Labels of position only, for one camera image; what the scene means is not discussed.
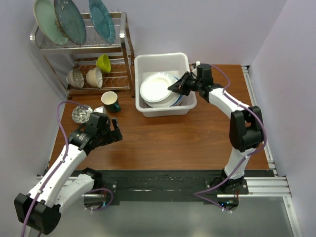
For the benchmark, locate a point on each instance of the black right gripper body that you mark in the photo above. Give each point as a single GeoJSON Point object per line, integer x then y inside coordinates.
{"type": "Point", "coordinates": [199, 83]}

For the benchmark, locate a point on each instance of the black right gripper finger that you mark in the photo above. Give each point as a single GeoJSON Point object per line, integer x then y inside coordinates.
{"type": "Point", "coordinates": [184, 91]}
{"type": "Point", "coordinates": [184, 81]}

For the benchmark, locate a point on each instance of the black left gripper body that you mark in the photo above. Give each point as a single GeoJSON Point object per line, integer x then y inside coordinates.
{"type": "Point", "coordinates": [106, 136]}

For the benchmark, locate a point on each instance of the white scalloped deep plate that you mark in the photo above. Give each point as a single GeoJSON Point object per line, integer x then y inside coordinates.
{"type": "Point", "coordinates": [154, 88]}

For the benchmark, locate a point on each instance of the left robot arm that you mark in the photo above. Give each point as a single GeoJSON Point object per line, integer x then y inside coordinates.
{"type": "Point", "coordinates": [42, 206]}

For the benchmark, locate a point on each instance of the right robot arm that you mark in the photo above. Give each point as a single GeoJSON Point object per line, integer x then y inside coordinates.
{"type": "Point", "coordinates": [247, 131]}

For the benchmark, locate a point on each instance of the white plastic bin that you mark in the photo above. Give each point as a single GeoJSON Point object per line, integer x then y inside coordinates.
{"type": "Point", "coordinates": [175, 64]}

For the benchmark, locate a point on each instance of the leaf patterned bowl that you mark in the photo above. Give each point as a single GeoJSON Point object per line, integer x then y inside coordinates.
{"type": "Point", "coordinates": [81, 114]}

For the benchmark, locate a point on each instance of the dark green mug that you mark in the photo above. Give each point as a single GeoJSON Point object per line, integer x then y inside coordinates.
{"type": "Point", "coordinates": [111, 102]}

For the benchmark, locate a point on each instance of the cream white bowl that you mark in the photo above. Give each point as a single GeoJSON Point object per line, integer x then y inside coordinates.
{"type": "Point", "coordinates": [94, 77]}

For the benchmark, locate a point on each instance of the grey patterned bowl on rack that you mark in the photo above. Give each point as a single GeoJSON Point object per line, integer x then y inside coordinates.
{"type": "Point", "coordinates": [75, 78]}

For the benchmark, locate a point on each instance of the metal dish rack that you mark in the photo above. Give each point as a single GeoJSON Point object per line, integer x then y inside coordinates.
{"type": "Point", "coordinates": [61, 59]}

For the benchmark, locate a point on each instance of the lime green bowl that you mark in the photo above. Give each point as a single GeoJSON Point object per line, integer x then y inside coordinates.
{"type": "Point", "coordinates": [103, 63]}

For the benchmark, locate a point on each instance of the teal large plate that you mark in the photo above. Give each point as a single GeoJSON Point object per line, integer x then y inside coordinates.
{"type": "Point", "coordinates": [102, 21]}

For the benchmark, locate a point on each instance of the dark blue speckled plate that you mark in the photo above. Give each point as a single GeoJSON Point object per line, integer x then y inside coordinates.
{"type": "Point", "coordinates": [70, 21]}

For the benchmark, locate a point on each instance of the mint green large plate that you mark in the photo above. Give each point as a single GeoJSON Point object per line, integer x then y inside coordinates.
{"type": "Point", "coordinates": [47, 21]}

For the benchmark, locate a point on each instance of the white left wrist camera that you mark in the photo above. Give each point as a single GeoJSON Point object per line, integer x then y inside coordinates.
{"type": "Point", "coordinates": [100, 110]}

